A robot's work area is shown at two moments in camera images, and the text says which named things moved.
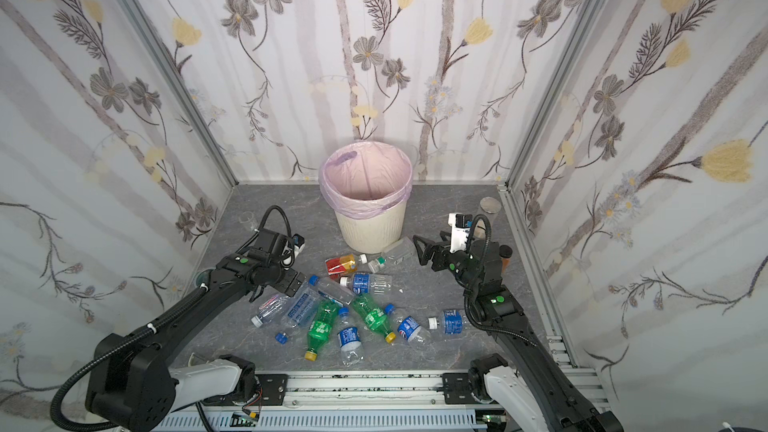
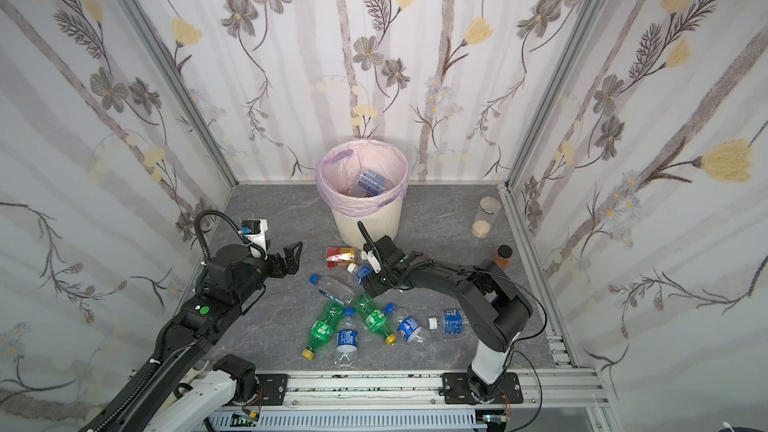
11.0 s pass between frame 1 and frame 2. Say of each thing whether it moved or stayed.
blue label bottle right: stayed
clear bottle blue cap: stayed
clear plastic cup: stayed
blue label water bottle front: stayed
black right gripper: moved
